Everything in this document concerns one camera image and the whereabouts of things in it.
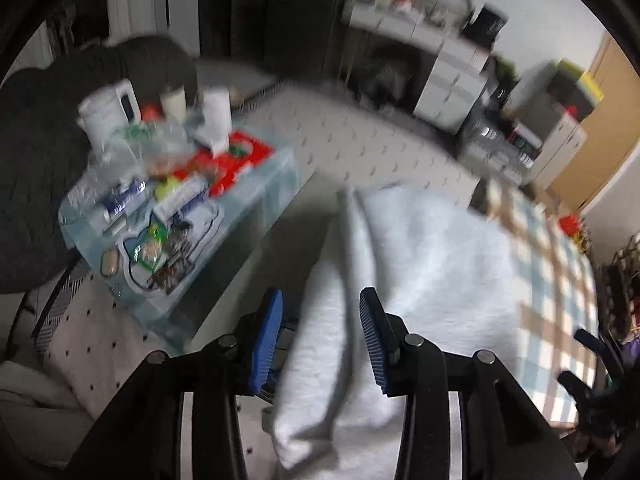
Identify white electric kettle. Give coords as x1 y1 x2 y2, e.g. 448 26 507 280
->
77 79 143 148

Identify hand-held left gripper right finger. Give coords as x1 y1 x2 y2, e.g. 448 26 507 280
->
360 287 581 480

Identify black mesh chair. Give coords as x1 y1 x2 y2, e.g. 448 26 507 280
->
0 34 198 296

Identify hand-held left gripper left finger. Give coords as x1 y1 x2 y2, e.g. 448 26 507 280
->
65 287 284 480

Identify dark wardrobe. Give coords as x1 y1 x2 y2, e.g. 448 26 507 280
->
197 0 368 81

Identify black and red shoe box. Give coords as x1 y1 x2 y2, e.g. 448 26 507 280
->
505 120 543 153

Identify beige pillow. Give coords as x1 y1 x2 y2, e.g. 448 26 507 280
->
0 360 106 471

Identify grey dotted mat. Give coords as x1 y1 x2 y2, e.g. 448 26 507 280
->
30 82 496 421

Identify white drawer desk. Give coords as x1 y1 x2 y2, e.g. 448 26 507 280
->
345 2 493 136

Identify checked bed sheet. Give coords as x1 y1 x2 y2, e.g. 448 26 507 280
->
470 177 608 426

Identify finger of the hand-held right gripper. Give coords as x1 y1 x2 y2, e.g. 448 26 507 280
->
574 329 627 379
557 370 602 409

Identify white paper cup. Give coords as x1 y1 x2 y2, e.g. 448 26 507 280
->
200 87 233 153

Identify white curtain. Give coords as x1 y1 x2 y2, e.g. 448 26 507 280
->
107 0 201 56

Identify tall black box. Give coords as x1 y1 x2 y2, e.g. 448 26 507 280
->
460 5 508 53

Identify wooden door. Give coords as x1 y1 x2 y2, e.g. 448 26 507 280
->
547 32 640 213

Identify clear side table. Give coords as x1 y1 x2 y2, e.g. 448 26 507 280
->
57 130 301 356

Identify pile of table clutter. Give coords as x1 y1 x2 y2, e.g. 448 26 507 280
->
65 120 226 296

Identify red flat packet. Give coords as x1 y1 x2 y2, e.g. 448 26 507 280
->
192 130 276 198

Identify striped cloth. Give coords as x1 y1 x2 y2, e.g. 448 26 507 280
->
30 260 93 356

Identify yellow shoe box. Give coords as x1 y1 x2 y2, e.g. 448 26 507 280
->
557 57 606 103

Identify pile of desk clutter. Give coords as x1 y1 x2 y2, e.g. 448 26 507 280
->
350 0 451 28

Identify white fleece hoodie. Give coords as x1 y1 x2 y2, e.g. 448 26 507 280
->
272 183 531 480

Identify wrapped flower bouquet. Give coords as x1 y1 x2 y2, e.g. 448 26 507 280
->
487 55 523 111

